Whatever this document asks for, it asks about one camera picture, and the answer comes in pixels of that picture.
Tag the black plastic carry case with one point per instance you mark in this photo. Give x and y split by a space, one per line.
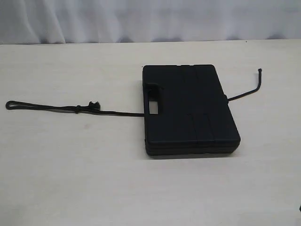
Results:
186 111

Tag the white backdrop curtain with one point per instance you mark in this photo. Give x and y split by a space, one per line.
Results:
110 21

